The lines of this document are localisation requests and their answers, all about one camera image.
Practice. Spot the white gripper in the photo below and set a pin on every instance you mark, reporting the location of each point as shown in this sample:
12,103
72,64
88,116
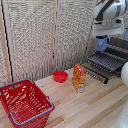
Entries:
106,29

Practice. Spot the blue plastic cup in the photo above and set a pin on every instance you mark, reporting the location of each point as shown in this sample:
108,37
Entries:
101,45

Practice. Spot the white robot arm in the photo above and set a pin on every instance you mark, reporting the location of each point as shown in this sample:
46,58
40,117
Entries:
108,10

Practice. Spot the black toaster oven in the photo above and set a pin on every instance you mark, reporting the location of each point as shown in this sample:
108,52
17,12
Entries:
118,45

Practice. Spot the black oven door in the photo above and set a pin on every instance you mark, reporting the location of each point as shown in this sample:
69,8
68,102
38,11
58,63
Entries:
96,75

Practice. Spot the macaroni and cheese box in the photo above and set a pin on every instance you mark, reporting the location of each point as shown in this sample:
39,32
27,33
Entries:
79,78

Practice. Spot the red bowl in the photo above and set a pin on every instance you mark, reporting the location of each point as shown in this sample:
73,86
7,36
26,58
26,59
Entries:
60,76

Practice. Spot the wicker folding screen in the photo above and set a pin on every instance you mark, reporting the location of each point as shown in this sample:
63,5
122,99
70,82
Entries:
31,36

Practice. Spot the red shopping basket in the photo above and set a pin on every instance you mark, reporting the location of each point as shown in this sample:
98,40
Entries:
23,106

